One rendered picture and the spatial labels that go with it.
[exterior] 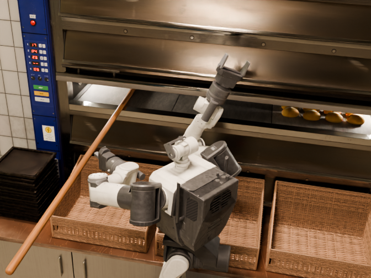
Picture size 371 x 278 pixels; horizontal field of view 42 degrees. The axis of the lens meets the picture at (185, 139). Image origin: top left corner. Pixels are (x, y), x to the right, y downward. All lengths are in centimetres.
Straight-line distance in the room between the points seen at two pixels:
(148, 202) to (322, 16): 132
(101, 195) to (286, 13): 129
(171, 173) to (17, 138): 156
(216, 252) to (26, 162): 136
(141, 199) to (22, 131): 157
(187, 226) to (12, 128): 166
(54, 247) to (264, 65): 152
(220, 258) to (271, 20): 119
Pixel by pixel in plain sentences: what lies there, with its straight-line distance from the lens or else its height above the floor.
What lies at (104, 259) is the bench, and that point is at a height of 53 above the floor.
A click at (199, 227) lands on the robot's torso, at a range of 180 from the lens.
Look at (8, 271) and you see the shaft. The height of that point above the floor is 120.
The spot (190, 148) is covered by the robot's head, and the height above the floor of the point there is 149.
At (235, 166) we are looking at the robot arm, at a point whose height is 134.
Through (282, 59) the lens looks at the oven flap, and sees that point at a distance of 258.
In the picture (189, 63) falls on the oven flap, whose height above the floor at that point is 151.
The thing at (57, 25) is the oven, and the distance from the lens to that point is 278.
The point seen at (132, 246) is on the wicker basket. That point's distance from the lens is 270.
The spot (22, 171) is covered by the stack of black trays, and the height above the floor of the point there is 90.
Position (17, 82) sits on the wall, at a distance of 302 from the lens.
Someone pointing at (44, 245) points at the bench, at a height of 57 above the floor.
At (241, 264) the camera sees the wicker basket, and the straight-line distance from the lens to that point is 264.
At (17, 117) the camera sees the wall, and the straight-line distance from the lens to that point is 313.
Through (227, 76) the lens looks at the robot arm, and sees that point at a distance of 201.
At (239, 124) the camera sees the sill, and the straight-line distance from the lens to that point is 272.
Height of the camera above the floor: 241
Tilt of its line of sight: 29 degrees down
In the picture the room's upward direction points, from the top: 3 degrees clockwise
